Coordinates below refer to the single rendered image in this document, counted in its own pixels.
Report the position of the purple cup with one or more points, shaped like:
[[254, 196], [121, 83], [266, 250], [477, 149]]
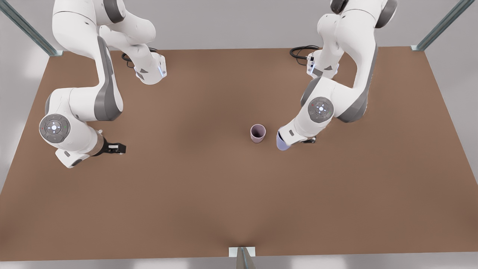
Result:
[[281, 143]]

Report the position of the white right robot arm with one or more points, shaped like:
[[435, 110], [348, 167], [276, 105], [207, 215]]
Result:
[[82, 101]]

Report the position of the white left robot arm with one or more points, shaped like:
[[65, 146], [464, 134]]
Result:
[[347, 74]]

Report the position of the silver frame post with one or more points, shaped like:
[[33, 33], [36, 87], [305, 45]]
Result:
[[26, 26], [440, 26], [243, 257]]

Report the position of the pink cup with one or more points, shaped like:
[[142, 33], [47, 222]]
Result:
[[257, 133]]

